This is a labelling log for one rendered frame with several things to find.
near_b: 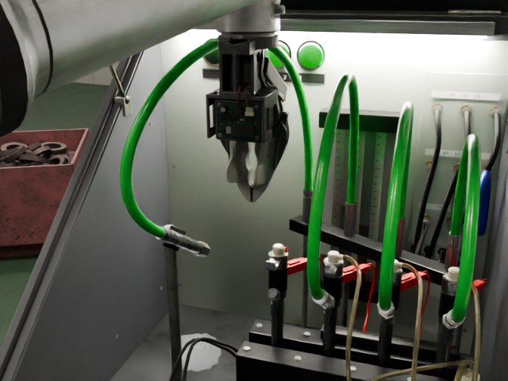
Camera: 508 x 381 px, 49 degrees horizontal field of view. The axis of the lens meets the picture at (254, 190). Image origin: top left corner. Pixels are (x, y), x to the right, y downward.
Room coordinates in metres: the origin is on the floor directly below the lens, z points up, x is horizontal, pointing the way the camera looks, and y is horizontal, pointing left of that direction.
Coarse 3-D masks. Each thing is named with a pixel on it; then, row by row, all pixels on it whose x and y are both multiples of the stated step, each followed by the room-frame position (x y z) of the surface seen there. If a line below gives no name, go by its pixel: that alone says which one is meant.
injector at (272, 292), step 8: (272, 256) 0.72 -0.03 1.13; (280, 256) 0.72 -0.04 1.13; (280, 264) 0.71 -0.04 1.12; (272, 272) 0.72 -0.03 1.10; (280, 272) 0.71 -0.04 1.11; (272, 280) 0.72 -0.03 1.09; (280, 280) 0.71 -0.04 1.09; (272, 288) 0.70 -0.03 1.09; (280, 288) 0.71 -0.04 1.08; (272, 296) 0.69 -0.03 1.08; (280, 296) 0.71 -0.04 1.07; (272, 304) 0.72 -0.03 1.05; (280, 304) 0.72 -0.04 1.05; (272, 312) 0.72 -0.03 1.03; (280, 312) 0.72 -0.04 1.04; (272, 320) 0.72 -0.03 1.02; (280, 320) 0.72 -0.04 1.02; (272, 328) 0.72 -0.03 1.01; (280, 328) 0.72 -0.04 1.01; (272, 336) 0.72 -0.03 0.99; (280, 336) 0.72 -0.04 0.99; (272, 344) 0.72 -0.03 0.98; (280, 344) 0.72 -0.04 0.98
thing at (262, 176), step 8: (256, 144) 0.68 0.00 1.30; (264, 144) 0.66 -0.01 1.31; (272, 144) 0.68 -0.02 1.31; (256, 152) 0.68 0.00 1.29; (264, 152) 0.66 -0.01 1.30; (272, 152) 0.68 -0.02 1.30; (264, 160) 0.66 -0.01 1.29; (272, 160) 0.68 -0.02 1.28; (256, 168) 0.64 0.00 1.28; (264, 168) 0.67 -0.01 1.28; (256, 176) 0.64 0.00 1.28; (264, 176) 0.67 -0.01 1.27; (272, 176) 0.69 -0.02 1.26; (256, 184) 0.64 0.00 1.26; (264, 184) 0.68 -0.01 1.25; (256, 192) 0.68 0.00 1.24
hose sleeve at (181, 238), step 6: (168, 228) 0.68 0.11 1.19; (168, 234) 0.67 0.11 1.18; (174, 234) 0.68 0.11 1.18; (180, 234) 0.69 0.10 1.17; (162, 240) 0.67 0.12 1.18; (168, 240) 0.67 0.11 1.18; (174, 240) 0.68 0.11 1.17; (180, 240) 0.69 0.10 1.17; (186, 240) 0.70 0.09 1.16; (192, 240) 0.71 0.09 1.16; (180, 246) 0.69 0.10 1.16; (186, 246) 0.70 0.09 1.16; (192, 246) 0.70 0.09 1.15; (198, 246) 0.71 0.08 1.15; (198, 252) 0.71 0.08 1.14
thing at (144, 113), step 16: (208, 48) 0.74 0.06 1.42; (272, 48) 0.83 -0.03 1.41; (176, 64) 0.70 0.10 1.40; (192, 64) 0.72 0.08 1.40; (288, 64) 0.86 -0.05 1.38; (160, 80) 0.69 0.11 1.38; (160, 96) 0.68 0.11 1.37; (304, 96) 0.89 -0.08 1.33; (144, 112) 0.66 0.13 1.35; (304, 112) 0.90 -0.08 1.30; (304, 128) 0.90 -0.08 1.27; (128, 144) 0.64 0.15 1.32; (304, 144) 0.91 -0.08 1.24; (128, 160) 0.64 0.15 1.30; (128, 176) 0.63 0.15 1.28; (128, 192) 0.63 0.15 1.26; (304, 192) 0.91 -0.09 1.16; (128, 208) 0.64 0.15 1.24; (144, 224) 0.65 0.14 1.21
